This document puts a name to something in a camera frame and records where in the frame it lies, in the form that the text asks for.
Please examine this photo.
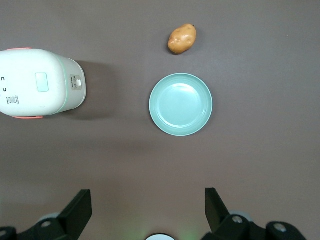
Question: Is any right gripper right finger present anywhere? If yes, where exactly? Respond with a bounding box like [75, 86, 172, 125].
[201, 187, 307, 240]

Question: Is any mint green round plate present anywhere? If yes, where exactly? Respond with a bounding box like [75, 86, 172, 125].
[149, 72, 214, 137]

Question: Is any brown table cloth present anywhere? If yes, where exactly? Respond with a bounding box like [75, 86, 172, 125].
[0, 0, 320, 240]

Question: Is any brown potato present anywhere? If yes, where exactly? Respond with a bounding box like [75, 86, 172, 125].
[167, 23, 198, 55]

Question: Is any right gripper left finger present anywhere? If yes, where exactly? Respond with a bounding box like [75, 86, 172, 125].
[0, 189, 93, 240]

